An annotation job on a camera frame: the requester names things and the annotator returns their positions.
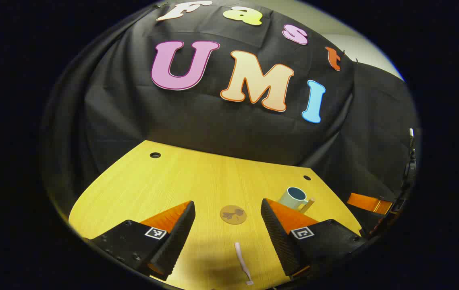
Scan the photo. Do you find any black backdrop cloth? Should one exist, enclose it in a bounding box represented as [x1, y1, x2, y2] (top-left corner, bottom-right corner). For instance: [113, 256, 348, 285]
[42, 0, 421, 226]

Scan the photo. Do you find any wooden desktop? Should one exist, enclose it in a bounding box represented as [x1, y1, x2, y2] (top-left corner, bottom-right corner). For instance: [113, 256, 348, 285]
[68, 140, 363, 290]

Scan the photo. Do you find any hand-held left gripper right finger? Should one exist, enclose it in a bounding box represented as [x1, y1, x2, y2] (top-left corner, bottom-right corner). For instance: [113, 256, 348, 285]
[260, 198, 369, 278]

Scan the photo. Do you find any round brown printed coaster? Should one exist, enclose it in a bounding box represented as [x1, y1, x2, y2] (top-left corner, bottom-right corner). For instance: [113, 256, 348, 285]
[220, 205, 247, 225]

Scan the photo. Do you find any pale pink toothbrush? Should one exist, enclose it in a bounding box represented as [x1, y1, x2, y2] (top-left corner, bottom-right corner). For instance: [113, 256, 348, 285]
[234, 242, 255, 286]

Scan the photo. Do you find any pale green cup wooden handle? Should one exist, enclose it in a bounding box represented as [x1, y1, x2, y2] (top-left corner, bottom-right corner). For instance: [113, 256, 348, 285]
[278, 186, 315, 214]

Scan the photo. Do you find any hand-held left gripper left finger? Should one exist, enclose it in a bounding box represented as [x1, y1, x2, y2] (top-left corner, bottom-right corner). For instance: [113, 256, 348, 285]
[82, 200, 196, 282]

